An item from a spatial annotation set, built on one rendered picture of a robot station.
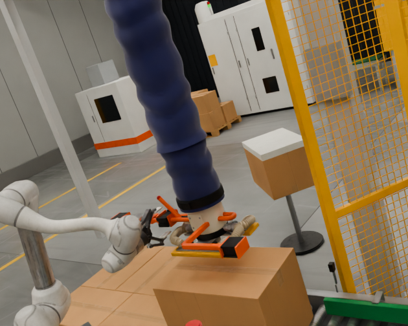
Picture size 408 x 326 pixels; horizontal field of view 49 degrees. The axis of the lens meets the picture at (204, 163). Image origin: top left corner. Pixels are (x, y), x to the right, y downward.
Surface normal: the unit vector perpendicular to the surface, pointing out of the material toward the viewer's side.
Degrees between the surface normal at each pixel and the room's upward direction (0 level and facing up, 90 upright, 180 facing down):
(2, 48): 90
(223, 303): 90
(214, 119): 90
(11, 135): 90
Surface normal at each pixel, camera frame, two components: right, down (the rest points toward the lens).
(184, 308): -0.52, 0.39
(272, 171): 0.17, 0.22
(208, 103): 0.74, -0.06
